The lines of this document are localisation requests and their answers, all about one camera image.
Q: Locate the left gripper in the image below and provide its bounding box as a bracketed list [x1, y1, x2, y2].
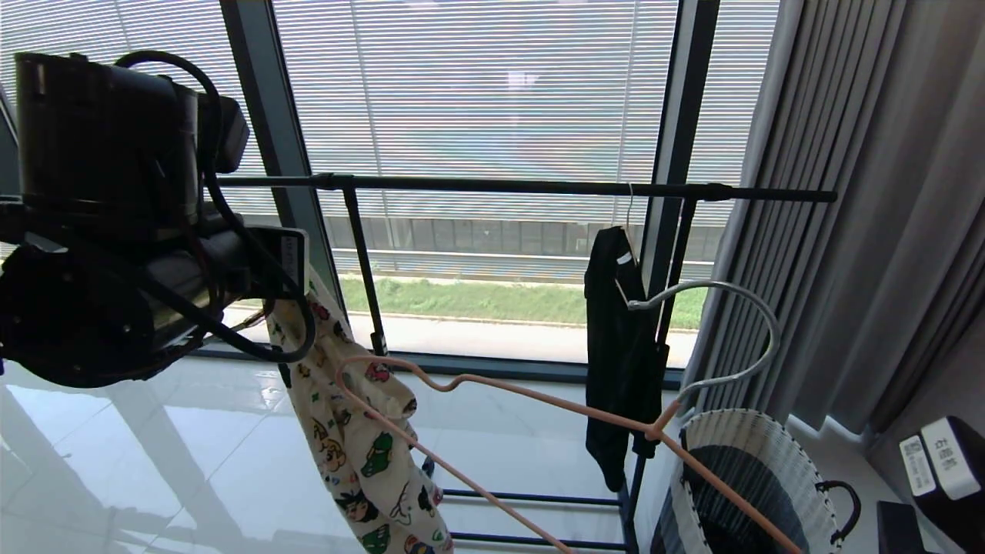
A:
[139, 225, 310, 324]

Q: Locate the cream printed garment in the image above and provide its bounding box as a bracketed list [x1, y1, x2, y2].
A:
[265, 265, 455, 554]

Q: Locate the pink clothes hanger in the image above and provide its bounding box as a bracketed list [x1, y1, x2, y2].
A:
[614, 185, 643, 309]
[335, 279, 805, 554]

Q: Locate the black garment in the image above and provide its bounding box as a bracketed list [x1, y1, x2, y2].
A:
[583, 225, 670, 493]

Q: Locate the black clothes rack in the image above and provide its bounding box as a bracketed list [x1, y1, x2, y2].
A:
[215, 173, 838, 554]

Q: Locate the white laundry basket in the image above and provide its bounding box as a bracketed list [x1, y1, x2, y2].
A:
[650, 408, 863, 554]

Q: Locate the window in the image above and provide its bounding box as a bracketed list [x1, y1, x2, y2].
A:
[0, 0, 782, 385]

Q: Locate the beige curtain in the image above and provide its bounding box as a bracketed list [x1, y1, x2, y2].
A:
[681, 0, 985, 439]

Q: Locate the black cable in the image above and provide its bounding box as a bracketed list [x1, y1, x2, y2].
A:
[115, 50, 316, 364]

